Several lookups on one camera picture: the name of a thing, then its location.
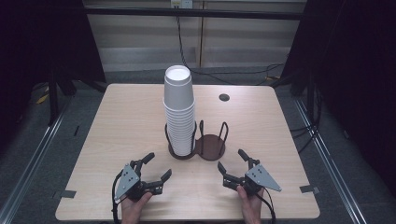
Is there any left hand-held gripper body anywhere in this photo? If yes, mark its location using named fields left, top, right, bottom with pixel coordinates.
left=113, top=161, right=149, bottom=202

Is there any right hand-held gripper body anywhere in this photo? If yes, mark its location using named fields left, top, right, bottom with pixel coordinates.
left=238, top=163, right=283, bottom=197

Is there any black wire cup holder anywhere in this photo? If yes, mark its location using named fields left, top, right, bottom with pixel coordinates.
left=163, top=119, right=230, bottom=161

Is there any stack of white paper cups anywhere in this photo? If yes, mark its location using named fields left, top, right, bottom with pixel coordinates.
left=163, top=98, right=197, bottom=157

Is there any person's left hand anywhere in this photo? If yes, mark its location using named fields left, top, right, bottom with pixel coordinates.
left=120, top=191, right=153, bottom=224

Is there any person's right hand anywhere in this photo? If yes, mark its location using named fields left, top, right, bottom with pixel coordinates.
left=235, top=185, right=265, bottom=224

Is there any grey tape piece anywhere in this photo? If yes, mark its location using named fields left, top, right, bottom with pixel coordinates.
left=51, top=189, right=78, bottom=200
left=299, top=184, right=320, bottom=194

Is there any black stand leg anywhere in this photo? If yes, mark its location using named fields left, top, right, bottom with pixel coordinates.
left=46, top=69, right=61, bottom=127

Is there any yellow floor tape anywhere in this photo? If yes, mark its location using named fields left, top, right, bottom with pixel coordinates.
left=35, top=87, right=50, bottom=105

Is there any black curtain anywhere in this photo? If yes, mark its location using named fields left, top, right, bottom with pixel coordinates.
left=0, top=0, right=107, bottom=153
left=278, top=0, right=396, bottom=197

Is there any black horizontal bar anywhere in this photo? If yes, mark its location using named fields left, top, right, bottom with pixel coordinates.
left=83, top=7, right=305, bottom=21

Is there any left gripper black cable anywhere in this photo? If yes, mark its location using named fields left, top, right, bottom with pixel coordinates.
left=110, top=170, right=125, bottom=224

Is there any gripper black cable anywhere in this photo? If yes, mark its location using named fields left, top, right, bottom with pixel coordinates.
left=110, top=170, right=125, bottom=224
left=255, top=188, right=277, bottom=224

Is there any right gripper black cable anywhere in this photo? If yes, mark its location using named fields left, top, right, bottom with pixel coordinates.
left=255, top=188, right=277, bottom=224

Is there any bundle of black floor cables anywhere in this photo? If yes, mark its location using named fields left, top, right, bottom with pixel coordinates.
left=289, top=82, right=323, bottom=154

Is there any metal floor rail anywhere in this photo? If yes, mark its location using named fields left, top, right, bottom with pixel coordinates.
left=0, top=99, right=71, bottom=224
left=292, top=97, right=370, bottom=224

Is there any black cable from outlet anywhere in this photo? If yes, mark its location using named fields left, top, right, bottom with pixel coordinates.
left=176, top=15, right=285, bottom=87

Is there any white wall power outlet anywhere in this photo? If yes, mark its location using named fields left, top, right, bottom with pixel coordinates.
left=170, top=0, right=194, bottom=9

